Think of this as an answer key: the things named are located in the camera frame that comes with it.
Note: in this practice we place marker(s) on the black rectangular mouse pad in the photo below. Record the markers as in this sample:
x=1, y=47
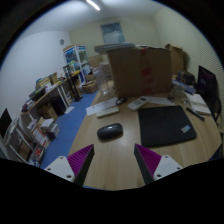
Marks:
x=165, y=126

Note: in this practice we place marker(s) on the black marker pen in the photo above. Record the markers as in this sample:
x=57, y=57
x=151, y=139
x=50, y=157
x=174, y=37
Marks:
x=195, y=114

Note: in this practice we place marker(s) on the clear plastic container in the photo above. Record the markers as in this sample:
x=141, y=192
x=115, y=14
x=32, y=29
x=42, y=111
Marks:
x=178, y=90

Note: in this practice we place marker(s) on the ceiling tube light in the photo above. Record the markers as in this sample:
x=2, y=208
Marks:
x=93, y=4

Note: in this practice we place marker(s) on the large brown cardboard box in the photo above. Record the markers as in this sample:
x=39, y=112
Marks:
x=133, y=71

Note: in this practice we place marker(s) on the small black screen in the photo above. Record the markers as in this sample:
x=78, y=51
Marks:
x=4, y=122

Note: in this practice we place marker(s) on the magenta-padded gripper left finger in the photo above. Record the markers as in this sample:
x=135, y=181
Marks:
x=61, y=166

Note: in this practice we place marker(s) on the plain white paper sheet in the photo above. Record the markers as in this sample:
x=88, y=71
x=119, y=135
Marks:
x=161, y=101

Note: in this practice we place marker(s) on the tall brown cardboard box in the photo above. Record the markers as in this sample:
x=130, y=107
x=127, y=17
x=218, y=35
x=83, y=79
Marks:
x=177, y=60

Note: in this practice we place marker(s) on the dark bag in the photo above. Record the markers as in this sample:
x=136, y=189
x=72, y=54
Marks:
x=186, y=77

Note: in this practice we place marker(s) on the blue and white display cabinet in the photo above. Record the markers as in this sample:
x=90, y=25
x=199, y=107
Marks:
x=75, y=58

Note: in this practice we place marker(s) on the white paper sheet with writing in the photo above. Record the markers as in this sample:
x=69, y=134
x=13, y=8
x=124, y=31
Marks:
x=98, y=107

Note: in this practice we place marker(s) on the black computer mouse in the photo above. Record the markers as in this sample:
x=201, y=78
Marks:
x=110, y=131

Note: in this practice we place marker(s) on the frosted window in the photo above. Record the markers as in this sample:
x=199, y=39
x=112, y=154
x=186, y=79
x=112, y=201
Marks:
x=112, y=32

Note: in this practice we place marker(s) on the white book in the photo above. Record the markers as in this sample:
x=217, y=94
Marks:
x=199, y=104

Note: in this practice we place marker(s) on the low shelf unit with books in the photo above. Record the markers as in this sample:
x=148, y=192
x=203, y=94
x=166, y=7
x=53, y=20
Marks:
x=31, y=140

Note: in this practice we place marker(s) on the cream slim remote control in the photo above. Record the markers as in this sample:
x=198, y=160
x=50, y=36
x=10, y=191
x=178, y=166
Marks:
x=107, y=112

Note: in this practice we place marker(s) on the blue flat box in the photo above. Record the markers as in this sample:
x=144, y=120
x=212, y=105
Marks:
x=188, y=88

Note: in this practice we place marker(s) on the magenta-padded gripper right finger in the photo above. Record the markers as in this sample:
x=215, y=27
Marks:
x=166, y=165

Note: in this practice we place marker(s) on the white remote with display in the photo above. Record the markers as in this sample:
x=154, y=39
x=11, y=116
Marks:
x=137, y=103

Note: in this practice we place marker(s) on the clear glass jar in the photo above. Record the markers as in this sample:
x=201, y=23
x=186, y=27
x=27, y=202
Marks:
x=102, y=82

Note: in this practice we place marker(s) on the round wall clock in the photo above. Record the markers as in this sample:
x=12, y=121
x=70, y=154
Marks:
x=62, y=41

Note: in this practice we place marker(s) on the open cardboard box on floor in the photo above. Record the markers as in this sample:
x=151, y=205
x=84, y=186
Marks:
x=90, y=87

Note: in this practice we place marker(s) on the black binder clip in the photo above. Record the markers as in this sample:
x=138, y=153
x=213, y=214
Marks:
x=171, y=98

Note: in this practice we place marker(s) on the black metal stand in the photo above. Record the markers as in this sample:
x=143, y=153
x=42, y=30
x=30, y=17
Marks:
x=74, y=87

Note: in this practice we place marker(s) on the black computer monitor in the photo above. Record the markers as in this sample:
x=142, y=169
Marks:
x=206, y=81

